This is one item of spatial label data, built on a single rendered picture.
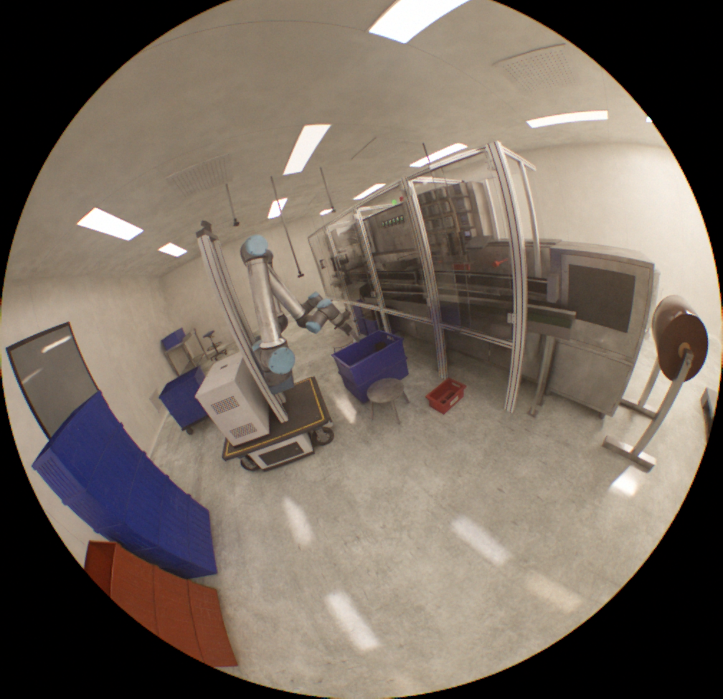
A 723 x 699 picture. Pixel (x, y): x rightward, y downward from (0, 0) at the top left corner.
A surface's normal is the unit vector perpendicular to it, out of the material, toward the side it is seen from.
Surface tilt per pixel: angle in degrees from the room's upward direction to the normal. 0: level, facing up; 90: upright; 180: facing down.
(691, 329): 90
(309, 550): 0
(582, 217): 90
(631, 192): 90
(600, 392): 90
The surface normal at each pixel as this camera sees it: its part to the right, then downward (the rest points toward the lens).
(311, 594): -0.26, -0.88
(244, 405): 0.35, 0.29
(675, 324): -0.84, 0.41
